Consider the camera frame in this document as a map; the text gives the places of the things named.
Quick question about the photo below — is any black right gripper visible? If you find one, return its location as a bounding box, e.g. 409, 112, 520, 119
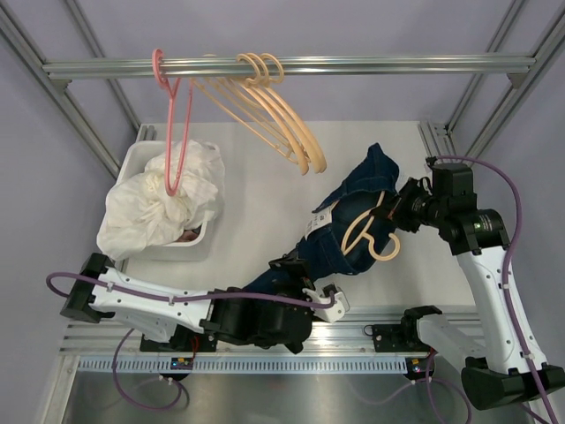
373, 178, 448, 233

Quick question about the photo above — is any dark navy skirt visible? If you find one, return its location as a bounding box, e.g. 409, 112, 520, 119
242, 141, 403, 295

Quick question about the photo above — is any pink ruffled skirt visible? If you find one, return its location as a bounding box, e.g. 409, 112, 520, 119
177, 230, 200, 243

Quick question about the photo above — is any white pleated skirt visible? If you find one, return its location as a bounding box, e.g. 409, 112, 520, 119
96, 140, 225, 261

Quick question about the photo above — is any pink plastic hanger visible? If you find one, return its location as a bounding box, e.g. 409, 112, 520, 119
151, 48, 195, 198

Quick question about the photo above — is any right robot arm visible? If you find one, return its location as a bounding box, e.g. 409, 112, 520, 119
371, 163, 564, 410

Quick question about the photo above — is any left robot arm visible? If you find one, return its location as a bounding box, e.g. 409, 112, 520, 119
60, 253, 313, 354

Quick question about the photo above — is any white plastic basket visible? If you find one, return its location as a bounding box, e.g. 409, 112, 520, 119
117, 140, 214, 261

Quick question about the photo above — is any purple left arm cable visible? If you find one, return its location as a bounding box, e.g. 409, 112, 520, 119
46, 272, 336, 310

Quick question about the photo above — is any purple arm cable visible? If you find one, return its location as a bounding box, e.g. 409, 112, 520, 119
46, 272, 336, 310
434, 155, 561, 424

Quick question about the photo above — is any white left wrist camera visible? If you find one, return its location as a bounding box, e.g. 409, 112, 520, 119
302, 284, 350, 323

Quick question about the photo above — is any aluminium frame strut right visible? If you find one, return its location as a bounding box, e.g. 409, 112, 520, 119
430, 1, 564, 159

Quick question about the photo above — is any aluminium frame strut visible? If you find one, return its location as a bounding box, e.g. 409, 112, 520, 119
430, 1, 564, 159
1, 1, 122, 176

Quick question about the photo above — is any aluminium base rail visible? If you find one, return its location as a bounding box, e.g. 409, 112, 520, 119
59, 307, 485, 355

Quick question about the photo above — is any white slotted cable duct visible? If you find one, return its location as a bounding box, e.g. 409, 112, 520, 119
79, 356, 408, 375

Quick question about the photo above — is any aluminium hanging rail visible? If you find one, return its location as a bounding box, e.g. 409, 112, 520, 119
42, 52, 536, 80

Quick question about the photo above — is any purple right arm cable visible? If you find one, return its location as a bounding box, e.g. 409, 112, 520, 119
434, 155, 561, 424

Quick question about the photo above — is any aluminium frame strut left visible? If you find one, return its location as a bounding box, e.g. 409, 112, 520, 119
1, 1, 122, 176

